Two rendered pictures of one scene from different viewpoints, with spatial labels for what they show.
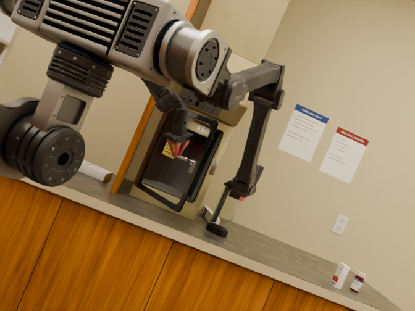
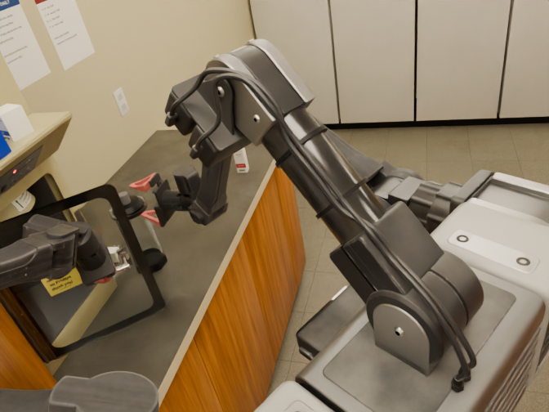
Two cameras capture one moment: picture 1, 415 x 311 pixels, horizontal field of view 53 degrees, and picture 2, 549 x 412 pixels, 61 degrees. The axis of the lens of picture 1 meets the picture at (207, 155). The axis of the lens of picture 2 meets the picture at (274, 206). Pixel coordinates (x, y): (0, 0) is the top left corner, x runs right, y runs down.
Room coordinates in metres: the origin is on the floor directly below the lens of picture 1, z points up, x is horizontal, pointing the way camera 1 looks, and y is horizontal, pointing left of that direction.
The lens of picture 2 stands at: (0.93, 0.61, 1.86)
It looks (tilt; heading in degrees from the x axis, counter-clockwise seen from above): 35 degrees down; 300
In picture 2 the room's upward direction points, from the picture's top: 11 degrees counter-clockwise
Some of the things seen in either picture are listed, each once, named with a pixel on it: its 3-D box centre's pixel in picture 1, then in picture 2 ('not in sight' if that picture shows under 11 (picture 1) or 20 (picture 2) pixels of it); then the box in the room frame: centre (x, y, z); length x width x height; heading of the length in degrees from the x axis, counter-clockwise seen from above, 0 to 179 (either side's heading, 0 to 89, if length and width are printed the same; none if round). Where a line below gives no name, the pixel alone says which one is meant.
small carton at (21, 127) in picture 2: not in sight; (11, 122); (1.85, 0.04, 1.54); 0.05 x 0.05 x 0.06; 84
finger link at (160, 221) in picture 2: (238, 189); (154, 210); (1.78, -0.18, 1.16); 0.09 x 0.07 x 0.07; 8
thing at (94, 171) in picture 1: (92, 170); not in sight; (1.97, 0.47, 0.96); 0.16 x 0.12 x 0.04; 88
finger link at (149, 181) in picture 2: not in sight; (146, 190); (1.78, -0.18, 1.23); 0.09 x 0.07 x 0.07; 8
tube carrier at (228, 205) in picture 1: (226, 208); (139, 235); (1.87, -0.17, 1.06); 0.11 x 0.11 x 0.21
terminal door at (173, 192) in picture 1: (174, 155); (79, 277); (1.76, 0.13, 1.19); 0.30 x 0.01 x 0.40; 50
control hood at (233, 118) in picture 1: (209, 102); (14, 166); (1.84, 0.09, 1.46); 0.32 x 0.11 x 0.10; 99
